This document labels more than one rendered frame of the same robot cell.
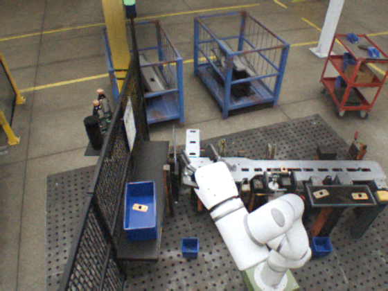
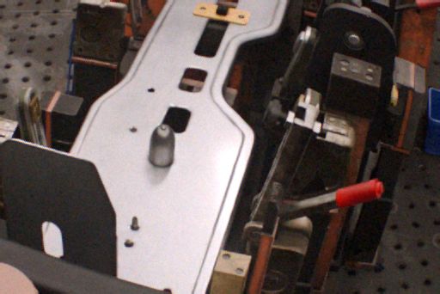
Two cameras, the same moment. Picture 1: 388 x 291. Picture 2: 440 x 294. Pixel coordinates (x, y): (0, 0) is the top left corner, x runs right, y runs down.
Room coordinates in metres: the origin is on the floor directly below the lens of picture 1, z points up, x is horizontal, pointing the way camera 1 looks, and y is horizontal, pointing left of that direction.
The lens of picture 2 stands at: (1.16, 0.67, 1.86)
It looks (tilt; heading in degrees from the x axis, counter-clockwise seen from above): 41 degrees down; 277
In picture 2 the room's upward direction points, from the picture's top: 8 degrees clockwise
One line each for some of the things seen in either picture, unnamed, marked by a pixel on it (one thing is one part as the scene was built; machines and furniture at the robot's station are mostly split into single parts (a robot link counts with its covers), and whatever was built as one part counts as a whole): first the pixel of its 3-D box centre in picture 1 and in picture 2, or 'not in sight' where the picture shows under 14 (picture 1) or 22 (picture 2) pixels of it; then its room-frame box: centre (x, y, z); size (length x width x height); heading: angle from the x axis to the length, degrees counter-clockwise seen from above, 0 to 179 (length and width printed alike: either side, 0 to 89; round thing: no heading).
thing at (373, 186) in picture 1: (369, 199); not in sight; (1.16, -1.20, 0.88); 0.11 x 0.10 x 0.36; 179
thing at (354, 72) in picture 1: (353, 76); not in sight; (3.41, -2.11, 0.49); 0.81 x 0.47 x 0.97; 2
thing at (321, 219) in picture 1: (328, 217); (414, 34); (1.00, -0.84, 0.92); 0.10 x 0.08 x 0.45; 89
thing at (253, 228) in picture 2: not in sight; (257, 232); (1.20, -0.12, 1.06); 0.03 x 0.01 x 0.03; 179
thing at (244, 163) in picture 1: (286, 169); (219, 9); (1.34, -0.63, 1.00); 1.38 x 0.22 x 0.02; 89
